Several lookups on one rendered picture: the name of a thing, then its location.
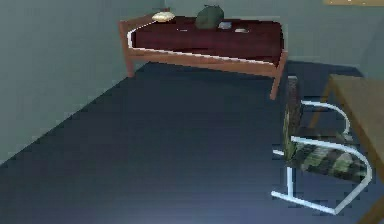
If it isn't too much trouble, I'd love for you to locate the brown wooden table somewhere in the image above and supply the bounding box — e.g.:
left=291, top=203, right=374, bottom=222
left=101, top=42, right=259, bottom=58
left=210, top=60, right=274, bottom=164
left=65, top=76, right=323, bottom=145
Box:
left=309, top=73, right=384, bottom=224

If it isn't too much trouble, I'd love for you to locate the wooden bed with maroon cover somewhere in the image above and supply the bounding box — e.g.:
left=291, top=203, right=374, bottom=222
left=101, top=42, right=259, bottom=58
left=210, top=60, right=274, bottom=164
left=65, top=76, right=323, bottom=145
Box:
left=118, top=8, right=289, bottom=101

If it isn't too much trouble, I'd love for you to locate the green backpack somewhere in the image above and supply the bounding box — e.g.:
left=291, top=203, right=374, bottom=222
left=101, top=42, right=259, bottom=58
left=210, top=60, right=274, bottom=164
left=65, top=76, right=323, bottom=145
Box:
left=194, top=4, right=225, bottom=30

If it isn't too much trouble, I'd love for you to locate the white framed green patterned chair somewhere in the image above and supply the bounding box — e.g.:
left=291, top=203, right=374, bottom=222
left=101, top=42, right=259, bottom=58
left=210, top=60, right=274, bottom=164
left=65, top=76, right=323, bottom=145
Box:
left=270, top=75, right=374, bottom=216

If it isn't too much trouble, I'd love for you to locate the cream pillow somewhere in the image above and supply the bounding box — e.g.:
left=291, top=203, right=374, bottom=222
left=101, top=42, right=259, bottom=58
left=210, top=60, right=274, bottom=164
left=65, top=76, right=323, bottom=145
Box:
left=151, top=11, right=176, bottom=23

